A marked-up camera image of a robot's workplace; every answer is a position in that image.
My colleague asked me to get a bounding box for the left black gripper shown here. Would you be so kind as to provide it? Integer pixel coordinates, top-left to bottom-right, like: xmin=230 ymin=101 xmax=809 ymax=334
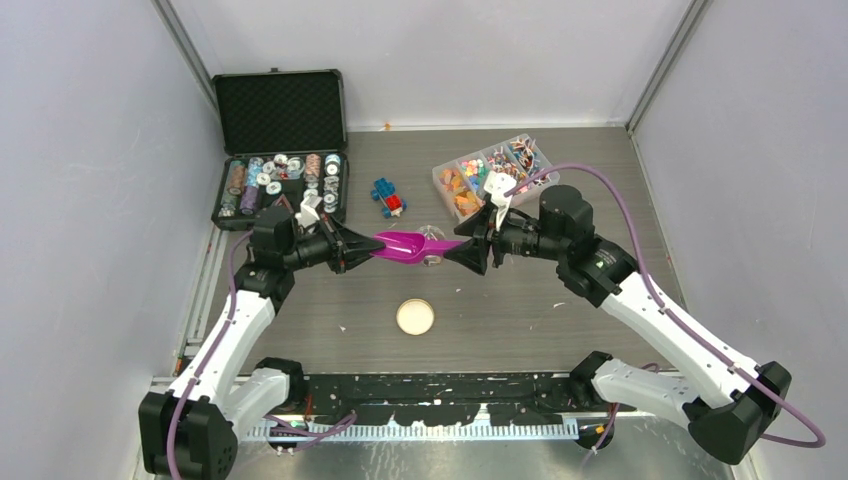
xmin=283 ymin=214 xmax=385 ymax=275

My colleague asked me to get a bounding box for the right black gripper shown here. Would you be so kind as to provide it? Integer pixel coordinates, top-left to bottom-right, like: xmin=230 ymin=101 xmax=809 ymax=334
xmin=444 ymin=201 xmax=567 ymax=275

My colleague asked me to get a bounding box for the clear plastic jar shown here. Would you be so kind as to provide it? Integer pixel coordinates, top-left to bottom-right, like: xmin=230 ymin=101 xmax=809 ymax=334
xmin=417 ymin=225 xmax=446 ymax=267

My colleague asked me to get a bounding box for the magenta plastic scoop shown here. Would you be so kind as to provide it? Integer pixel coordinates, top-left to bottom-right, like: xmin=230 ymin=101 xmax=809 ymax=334
xmin=370 ymin=231 xmax=462 ymax=265

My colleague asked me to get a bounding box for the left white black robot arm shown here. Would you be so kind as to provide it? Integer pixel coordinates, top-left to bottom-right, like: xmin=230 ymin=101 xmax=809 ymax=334
xmin=138 ymin=207 xmax=385 ymax=479

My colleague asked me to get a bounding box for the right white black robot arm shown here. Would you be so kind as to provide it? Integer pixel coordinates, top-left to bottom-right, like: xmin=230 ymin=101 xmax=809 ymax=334
xmin=446 ymin=185 xmax=792 ymax=465

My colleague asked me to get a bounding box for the clear compartment candy box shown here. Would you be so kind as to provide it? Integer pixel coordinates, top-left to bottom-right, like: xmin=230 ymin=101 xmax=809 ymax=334
xmin=432 ymin=134 xmax=552 ymax=223

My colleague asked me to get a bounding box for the blue red brick toy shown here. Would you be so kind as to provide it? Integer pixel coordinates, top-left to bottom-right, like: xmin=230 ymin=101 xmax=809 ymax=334
xmin=370 ymin=177 xmax=407 ymax=219

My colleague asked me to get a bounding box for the gold jar lid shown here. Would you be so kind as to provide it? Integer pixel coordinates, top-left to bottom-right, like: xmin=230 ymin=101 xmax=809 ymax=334
xmin=396 ymin=299 xmax=435 ymax=336

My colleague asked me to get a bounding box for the black poker chip case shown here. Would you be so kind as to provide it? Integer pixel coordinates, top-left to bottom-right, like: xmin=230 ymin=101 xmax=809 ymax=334
xmin=211 ymin=69 xmax=350 ymax=231

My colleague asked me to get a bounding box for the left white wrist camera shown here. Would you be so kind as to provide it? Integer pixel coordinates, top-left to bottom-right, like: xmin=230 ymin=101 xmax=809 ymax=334
xmin=295 ymin=193 xmax=322 ymax=232

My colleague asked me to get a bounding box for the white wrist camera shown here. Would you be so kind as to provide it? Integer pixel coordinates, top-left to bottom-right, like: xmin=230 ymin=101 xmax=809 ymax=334
xmin=295 ymin=193 xmax=322 ymax=232
xmin=484 ymin=172 xmax=517 ymax=231

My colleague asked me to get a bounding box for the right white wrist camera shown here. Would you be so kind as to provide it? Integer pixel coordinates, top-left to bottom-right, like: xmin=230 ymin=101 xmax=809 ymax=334
xmin=484 ymin=172 xmax=517 ymax=231

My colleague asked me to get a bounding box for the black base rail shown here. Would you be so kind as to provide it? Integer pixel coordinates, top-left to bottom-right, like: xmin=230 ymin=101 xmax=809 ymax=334
xmin=271 ymin=372 xmax=611 ymax=427

